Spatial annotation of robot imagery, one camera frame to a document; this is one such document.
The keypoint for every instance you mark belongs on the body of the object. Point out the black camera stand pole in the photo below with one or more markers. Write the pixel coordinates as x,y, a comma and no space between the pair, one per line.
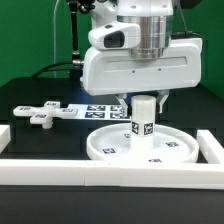
83,6

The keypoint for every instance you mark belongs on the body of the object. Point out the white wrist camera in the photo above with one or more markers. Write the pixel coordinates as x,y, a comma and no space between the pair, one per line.
116,35

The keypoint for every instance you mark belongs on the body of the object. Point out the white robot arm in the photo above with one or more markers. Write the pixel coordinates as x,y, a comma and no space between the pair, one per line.
132,50

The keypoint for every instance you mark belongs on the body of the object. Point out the white round table top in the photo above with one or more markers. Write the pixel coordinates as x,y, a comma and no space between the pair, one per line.
164,145

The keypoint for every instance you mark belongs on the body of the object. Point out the white cross-shaped table base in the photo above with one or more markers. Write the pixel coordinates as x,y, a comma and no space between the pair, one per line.
44,115

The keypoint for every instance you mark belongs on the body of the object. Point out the white U-shaped obstacle fence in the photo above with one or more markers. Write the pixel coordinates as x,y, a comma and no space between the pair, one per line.
206,173

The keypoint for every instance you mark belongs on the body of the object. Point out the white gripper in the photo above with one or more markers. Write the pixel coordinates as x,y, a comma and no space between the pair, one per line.
115,72

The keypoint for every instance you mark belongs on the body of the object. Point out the white marker sheet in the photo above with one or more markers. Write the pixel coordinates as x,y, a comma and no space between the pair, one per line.
99,112

